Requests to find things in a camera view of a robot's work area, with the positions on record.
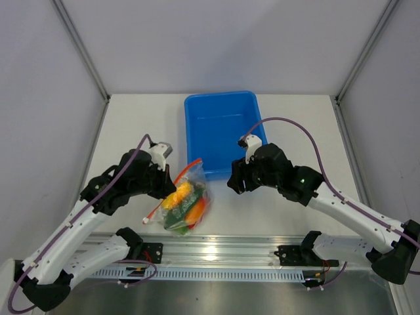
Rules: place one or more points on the dark green toy cucumber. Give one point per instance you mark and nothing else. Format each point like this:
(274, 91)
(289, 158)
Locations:
(175, 217)

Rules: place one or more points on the blue plastic bin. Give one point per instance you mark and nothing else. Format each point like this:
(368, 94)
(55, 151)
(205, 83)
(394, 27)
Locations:
(214, 124)

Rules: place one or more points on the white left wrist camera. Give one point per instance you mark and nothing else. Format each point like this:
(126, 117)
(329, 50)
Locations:
(159, 153)

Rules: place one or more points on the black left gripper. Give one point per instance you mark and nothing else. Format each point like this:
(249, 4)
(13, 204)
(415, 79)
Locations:
(166, 186)

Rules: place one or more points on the white slotted cable duct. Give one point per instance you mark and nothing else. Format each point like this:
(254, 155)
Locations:
(202, 274)

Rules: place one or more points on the aluminium front rail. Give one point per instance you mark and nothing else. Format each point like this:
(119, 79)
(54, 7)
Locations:
(211, 251)

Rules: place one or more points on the yellow orange toy mango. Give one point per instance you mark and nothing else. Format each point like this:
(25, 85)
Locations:
(177, 197)

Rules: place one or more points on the clear orange-zipper zip bag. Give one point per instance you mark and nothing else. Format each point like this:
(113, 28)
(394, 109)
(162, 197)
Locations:
(194, 174)

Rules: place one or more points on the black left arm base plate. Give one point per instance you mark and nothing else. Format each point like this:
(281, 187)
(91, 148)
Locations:
(152, 252)

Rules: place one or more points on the left aluminium frame post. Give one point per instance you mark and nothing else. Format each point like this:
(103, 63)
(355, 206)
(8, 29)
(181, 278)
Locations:
(79, 46)

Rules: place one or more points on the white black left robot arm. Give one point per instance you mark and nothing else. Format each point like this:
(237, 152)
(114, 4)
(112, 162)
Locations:
(48, 275)

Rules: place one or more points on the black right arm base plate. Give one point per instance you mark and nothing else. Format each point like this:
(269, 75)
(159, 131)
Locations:
(295, 256)

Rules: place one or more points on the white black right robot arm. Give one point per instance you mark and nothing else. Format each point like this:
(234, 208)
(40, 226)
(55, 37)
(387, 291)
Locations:
(387, 246)

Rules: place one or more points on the aluminium frame post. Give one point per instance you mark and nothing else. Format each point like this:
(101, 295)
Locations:
(79, 46)
(371, 42)

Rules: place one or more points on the right aluminium frame post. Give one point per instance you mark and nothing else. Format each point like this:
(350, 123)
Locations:
(371, 42)

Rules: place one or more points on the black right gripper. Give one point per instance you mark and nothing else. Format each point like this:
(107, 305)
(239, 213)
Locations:
(240, 171)

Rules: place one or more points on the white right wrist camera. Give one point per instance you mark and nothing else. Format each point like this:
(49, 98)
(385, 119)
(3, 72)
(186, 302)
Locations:
(250, 144)

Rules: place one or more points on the red orange toy mango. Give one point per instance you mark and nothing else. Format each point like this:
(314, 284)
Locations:
(196, 212)

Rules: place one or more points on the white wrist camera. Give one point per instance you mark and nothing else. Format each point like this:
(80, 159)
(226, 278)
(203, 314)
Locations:
(159, 153)
(250, 144)

